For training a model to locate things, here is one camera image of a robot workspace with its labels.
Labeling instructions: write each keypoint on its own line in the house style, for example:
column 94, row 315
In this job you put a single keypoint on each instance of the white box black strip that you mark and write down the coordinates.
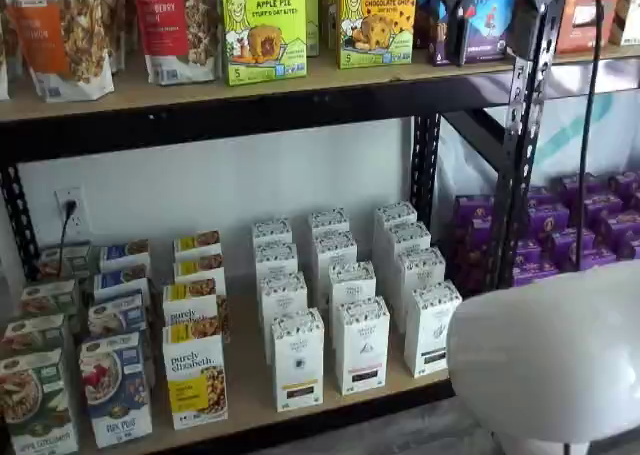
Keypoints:
column 432, row 330

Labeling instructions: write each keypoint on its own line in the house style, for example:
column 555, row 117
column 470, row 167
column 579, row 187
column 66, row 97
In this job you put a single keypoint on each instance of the white granola bag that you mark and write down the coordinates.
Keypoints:
column 119, row 20
column 4, row 60

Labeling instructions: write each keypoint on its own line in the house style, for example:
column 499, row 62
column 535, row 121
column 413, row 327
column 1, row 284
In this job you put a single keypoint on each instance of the orange brown snack box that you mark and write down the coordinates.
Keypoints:
column 575, row 15

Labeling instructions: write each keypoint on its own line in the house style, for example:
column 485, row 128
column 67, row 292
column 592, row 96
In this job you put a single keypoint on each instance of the translucent plastic sheet teal print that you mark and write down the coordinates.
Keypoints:
column 615, row 125

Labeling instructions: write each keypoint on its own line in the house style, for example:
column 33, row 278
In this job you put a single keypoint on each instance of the white box patterned top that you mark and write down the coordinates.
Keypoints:
column 395, row 212
column 352, row 285
column 420, row 270
column 282, row 295
column 271, row 231
column 335, row 250
column 275, row 260
column 409, row 235
column 328, row 221

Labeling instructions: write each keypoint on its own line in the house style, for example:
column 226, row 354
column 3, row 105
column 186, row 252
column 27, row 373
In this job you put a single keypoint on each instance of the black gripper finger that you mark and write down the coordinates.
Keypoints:
column 530, row 20
column 456, row 25

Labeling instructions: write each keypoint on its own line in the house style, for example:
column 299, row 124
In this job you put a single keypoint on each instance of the white box yellow strip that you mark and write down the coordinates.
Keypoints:
column 297, row 360

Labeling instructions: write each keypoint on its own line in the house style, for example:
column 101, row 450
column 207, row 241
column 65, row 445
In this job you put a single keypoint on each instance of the green apple cinnamon cereal box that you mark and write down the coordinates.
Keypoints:
column 50, row 297
column 35, row 405
column 65, row 260
column 32, row 332

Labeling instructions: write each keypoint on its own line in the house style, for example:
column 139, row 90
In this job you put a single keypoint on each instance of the white brown snack box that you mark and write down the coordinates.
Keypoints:
column 629, row 10

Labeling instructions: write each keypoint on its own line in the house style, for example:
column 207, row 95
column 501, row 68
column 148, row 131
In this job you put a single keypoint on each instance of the purple Zbar box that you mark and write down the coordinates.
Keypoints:
column 492, row 20

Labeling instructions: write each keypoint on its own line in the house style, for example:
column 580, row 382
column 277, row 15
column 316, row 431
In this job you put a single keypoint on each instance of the yellow Bobo's peanut butter box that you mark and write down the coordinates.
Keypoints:
column 375, row 5

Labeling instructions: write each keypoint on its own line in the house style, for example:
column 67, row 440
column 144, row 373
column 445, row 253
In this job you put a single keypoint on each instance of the red label granola bag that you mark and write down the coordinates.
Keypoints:
column 175, row 30

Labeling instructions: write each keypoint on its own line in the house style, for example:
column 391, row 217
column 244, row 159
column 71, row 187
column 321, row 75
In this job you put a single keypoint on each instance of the blue flax plus cereal box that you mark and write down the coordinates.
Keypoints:
column 122, row 277
column 125, row 252
column 117, row 312
column 115, row 390

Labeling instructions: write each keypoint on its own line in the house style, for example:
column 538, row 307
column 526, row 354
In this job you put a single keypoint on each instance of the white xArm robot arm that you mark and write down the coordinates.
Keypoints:
column 550, row 350

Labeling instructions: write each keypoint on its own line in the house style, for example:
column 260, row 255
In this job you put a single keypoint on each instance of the green Bobo's apple pie box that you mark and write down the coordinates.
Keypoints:
column 265, row 30

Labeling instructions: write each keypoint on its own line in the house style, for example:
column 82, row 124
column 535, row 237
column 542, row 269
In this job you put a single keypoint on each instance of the white box pink strip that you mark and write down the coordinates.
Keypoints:
column 362, row 345

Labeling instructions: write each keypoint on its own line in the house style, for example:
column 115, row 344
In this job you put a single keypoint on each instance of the orange label granola bag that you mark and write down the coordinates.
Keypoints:
column 60, row 35

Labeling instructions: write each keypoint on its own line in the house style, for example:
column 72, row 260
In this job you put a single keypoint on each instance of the white wall outlet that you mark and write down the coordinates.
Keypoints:
column 75, row 194

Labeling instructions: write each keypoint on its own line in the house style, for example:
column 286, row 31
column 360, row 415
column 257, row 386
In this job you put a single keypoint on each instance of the yellow purely elizabeth granola box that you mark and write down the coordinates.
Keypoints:
column 195, row 380
column 200, row 270
column 197, row 242
column 190, row 310

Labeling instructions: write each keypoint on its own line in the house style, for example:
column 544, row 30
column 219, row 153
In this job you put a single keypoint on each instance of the black metal shelf rack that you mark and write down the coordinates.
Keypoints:
column 200, row 125

